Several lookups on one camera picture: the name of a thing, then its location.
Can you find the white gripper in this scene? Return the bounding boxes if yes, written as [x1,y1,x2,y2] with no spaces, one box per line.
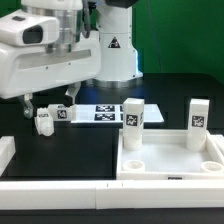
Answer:
[0,8,101,119]

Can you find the white square table top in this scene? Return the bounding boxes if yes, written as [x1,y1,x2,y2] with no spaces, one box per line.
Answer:
[116,129,224,180]

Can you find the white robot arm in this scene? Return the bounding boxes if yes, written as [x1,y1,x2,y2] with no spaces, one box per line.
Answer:
[0,0,142,118]

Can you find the white paper with tags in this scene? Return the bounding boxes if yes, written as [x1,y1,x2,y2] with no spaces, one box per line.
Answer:
[72,104,164,123]

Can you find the white left obstacle block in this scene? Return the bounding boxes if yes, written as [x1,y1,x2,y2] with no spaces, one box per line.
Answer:
[0,136,16,176]

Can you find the white front obstacle bar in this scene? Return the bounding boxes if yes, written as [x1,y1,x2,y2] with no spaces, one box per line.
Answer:
[0,180,224,210]

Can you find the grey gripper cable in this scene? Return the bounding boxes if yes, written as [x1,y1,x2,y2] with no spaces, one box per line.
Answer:
[81,0,93,39]

